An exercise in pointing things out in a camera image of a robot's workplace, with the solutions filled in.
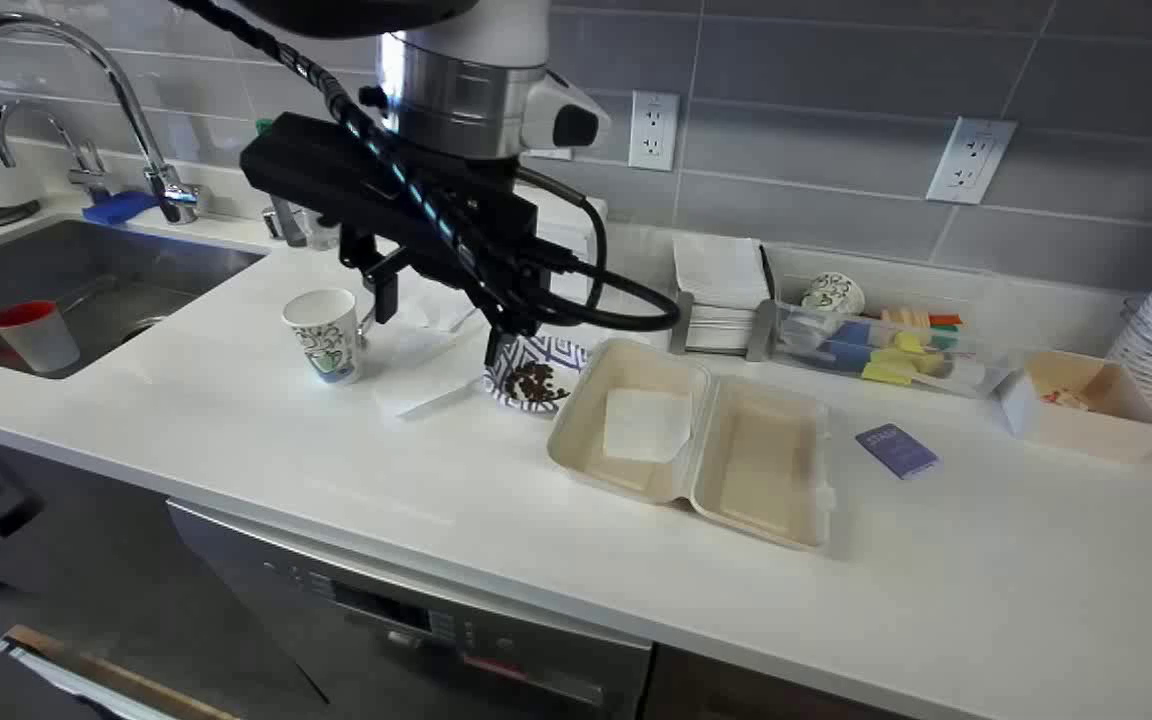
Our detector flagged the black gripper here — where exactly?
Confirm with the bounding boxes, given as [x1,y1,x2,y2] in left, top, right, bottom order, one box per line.
[333,131,566,382]

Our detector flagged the white tissue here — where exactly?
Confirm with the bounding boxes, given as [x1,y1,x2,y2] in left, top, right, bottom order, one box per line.
[600,385,700,467]

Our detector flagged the beige foam clamshell container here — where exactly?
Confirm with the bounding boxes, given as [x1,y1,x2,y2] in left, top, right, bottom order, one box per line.
[542,338,838,556]

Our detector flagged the brown coffee beans pile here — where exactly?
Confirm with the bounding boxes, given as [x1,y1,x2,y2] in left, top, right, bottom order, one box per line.
[508,360,577,407]

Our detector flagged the printed paper cup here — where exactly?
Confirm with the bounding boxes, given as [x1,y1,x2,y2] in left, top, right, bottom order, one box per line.
[279,286,368,388]

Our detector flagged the blue patterned paper plate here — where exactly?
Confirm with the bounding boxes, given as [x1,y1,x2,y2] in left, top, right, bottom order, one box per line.
[482,334,595,420]

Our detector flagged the metal napkin holder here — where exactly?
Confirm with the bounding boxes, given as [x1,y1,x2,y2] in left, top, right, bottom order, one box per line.
[665,282,785,360]

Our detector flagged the white napkin stack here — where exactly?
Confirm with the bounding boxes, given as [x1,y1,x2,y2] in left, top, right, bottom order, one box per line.
[669,235,777,351]

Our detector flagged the stainless steel dishwasher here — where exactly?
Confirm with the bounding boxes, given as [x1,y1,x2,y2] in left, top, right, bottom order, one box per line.
[164,496,657,720]

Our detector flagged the blue sponge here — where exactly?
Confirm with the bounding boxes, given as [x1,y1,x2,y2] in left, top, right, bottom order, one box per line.
[79,190,158,227]

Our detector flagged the stainless steel sink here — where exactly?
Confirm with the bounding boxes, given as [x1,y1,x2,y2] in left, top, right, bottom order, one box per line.
[0,215,269,385]

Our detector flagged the clear plastic organizer tray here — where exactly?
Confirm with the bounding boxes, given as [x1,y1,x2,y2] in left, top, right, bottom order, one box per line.
[771,272,991,401]

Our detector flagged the chrome kitchen faucet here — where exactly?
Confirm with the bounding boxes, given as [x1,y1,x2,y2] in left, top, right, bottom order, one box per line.
[0,14,207,227]

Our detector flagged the red rimmed plastic cup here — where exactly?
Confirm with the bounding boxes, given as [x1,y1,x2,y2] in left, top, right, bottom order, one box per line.
[0,302,82,382]

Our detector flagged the dark cabinet drawers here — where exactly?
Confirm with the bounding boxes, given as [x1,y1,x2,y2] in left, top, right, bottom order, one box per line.
[0,433,326,720]

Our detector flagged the purple card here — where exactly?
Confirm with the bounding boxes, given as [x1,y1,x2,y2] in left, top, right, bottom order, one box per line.
[853,420,944,483]

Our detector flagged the small open cardboard box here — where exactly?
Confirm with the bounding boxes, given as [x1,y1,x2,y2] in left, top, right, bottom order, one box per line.
[991,347,1152,467]

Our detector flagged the black looped cable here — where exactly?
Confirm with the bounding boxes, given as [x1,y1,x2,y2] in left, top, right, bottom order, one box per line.
[515,166,685,338]

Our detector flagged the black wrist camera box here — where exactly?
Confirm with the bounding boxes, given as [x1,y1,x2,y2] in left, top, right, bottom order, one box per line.
[235,114,389,233]

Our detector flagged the white wall outlet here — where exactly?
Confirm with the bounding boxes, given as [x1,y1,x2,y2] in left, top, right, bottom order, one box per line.
[922,114,1021,209]
[624,88,685,172]

